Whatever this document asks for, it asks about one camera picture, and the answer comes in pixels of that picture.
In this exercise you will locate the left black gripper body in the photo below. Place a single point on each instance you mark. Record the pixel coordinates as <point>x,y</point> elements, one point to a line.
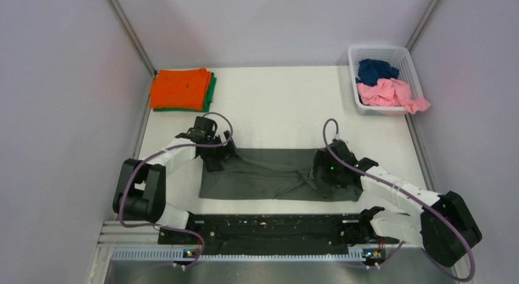
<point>215,155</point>

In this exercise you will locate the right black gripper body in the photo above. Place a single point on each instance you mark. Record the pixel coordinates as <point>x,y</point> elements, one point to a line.
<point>332,172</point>

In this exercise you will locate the grey t-shirt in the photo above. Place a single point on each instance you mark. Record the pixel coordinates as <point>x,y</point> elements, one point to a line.
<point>272,174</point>

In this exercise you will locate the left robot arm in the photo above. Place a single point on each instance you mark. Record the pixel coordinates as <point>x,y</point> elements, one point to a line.
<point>140,197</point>

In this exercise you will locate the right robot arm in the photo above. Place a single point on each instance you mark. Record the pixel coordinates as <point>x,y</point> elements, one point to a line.
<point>441,224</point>

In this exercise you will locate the folded orange t-shirt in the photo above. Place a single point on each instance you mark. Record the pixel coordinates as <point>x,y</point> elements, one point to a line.
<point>181,89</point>

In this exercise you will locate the folded green t-shirt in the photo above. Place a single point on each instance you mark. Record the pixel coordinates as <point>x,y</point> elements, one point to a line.
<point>209,93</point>

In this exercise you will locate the pink t-shirt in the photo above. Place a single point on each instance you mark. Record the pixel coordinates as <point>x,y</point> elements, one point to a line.
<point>391,93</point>

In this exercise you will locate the white plastic basket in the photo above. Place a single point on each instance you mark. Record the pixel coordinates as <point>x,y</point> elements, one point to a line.
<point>398,57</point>

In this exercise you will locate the navy blue t-shirt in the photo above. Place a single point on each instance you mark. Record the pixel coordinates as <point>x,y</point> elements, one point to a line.
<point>370,71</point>

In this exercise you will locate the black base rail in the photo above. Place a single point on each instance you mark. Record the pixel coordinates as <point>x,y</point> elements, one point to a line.
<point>275,234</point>

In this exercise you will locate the white slotted cable duct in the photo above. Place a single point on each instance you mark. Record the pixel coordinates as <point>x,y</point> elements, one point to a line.
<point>188,255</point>

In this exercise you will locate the aluminium frame rail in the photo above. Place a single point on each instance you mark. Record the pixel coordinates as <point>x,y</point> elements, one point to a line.
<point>113,233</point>

